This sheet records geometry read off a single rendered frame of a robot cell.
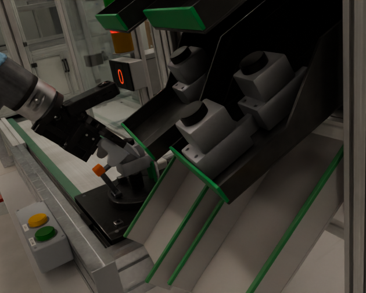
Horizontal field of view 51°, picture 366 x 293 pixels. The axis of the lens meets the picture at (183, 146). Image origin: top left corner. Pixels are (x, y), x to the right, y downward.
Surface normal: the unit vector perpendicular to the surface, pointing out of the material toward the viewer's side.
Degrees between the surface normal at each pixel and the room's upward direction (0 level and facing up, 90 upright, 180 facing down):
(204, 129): 90
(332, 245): 0
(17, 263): 0
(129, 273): 90
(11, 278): 0
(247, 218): 45
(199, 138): 90
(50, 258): 90
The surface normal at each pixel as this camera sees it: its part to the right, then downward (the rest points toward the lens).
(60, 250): 0.53, 0.24
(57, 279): -0.16, -0.91
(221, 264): -0.76, -0.44
